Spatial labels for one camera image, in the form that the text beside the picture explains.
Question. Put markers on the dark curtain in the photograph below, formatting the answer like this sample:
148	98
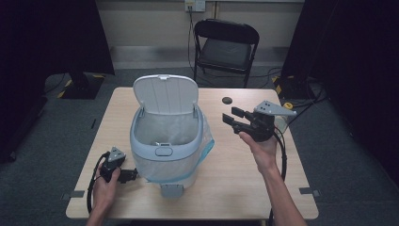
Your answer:
37	47
354	62

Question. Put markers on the person's right hand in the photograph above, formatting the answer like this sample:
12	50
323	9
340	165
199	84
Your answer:
265	153

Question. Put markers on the grey tape strip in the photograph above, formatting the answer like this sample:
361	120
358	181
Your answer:
309	191
75	194

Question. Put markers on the small black floor item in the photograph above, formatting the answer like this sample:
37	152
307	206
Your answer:
93	123

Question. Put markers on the person's left hand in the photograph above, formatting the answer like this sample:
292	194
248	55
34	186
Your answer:
104	193

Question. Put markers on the white wall outlet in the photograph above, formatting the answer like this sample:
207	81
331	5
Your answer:
194	5

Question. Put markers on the black folding chair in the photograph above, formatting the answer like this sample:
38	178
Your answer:
224	53

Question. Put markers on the grey white pedal trash can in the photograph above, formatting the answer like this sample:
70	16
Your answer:
163	152

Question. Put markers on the black stand base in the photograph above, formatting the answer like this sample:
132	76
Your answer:
291	88
81	86

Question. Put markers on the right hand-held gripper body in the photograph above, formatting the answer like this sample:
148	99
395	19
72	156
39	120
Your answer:
263	128

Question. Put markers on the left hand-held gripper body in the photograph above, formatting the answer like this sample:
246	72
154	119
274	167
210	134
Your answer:
111	163

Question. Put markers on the white trash bag liner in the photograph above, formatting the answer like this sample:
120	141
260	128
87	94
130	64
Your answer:
166	128

